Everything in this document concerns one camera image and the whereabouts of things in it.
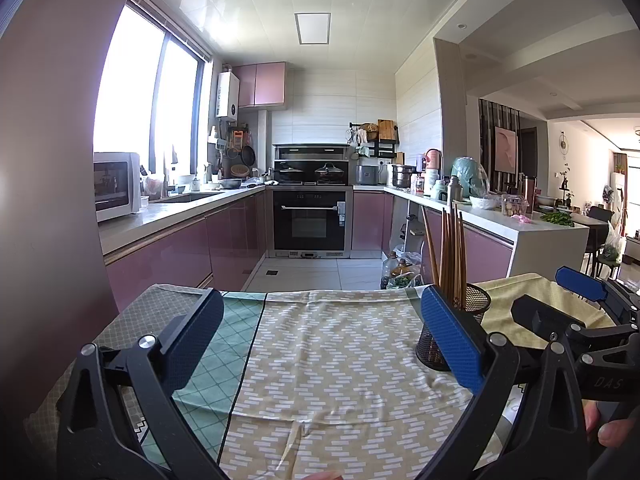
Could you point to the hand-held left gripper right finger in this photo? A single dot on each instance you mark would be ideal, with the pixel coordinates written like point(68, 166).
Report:
point(450, 340)

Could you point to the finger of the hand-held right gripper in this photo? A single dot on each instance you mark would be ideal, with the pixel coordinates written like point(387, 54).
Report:
point(580, 280)
point(540, 317)

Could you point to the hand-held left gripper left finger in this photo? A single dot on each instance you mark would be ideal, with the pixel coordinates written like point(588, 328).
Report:
point(197, 340)

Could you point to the black mesh utensil holder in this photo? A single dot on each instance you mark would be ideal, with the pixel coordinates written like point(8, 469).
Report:
point(475, 305)

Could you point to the bunch of wooden chopsticks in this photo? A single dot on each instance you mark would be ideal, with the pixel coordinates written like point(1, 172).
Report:
point(456, 260)

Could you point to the person's right hand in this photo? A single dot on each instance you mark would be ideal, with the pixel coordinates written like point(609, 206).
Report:
point(615, 430)

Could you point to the white counter peninsula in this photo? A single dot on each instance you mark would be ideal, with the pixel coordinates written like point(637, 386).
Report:
point(550, 252)

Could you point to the plain yellow table cloth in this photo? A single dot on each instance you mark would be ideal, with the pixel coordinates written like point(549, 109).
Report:
point(510, 290)

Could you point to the white plastic bag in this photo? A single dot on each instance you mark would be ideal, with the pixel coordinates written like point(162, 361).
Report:
point(612, 245)

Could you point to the black dining chair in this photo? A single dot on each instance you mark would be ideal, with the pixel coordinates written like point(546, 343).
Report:
point(599, 225)

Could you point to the green leafy vegetables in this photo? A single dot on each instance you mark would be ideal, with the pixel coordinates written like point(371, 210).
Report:
point(557, 218)

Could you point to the plastic bottles on floor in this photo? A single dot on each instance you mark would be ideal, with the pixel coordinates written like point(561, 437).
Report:
point(400, 272)

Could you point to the long pink base cabinets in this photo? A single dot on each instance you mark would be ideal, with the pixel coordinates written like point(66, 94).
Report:
point(170, 260)

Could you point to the clear plastic container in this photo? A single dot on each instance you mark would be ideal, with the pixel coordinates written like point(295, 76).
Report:
point(515, 206)

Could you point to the brown insulated tumbler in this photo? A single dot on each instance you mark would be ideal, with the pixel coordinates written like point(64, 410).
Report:
point(529, 187)

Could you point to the white bowl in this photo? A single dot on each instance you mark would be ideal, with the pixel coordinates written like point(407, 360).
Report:
point(483, 202)

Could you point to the patterned beige green tablecloth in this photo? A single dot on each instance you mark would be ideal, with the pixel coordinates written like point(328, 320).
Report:
point(325, 350)

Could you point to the narrow pink base cabinets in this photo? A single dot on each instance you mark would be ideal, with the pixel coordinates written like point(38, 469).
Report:
point(370, 222)

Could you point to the steel thermos flask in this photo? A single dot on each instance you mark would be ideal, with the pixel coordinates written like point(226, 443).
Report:
point(454, 188)

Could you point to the green appliance under plastic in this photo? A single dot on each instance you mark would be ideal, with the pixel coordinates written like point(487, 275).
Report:
point(470, 175)

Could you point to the steel sink faucet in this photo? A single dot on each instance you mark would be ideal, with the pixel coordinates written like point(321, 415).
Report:
point(165, 181)

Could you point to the black built-in oven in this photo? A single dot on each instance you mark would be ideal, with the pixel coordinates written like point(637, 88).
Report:
point(310, 220)

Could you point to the steel stock pot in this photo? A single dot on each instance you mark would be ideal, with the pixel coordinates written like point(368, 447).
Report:
point(403, 175)

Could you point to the white microwave oven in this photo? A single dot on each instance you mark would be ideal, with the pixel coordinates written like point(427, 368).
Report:
point(117, 187)

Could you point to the black cooking pot with lid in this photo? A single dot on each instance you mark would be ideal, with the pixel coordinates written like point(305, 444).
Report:
point(329, 173)
point(291, 174)

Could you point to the hanging frying pan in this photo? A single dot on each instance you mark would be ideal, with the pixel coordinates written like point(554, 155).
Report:
point(248, 156)

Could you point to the black steel range hood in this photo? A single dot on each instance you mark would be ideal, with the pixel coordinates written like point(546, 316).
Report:
point(311, 152)

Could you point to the wooden cutting board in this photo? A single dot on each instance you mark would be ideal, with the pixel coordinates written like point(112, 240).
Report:
point(385, 130)

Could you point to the kitchen window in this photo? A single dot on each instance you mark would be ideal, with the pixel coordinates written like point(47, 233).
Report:
point(130, 90)

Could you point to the rectangular ceiling light panel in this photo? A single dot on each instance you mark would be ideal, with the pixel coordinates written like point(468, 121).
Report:
point(312, 28)

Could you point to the wall clock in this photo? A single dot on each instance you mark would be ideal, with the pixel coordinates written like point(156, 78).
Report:
point(563, 141)

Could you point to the framed wall picture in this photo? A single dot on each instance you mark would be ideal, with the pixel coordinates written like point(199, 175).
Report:
point(505, 148)

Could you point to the black wall rack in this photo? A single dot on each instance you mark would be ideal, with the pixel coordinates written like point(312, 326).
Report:
point(385, 149)

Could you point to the white wall water heater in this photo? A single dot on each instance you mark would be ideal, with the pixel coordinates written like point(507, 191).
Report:
point(227, 95)

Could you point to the pink wall cabinet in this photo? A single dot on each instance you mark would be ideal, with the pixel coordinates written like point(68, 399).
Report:
point(262, 85)

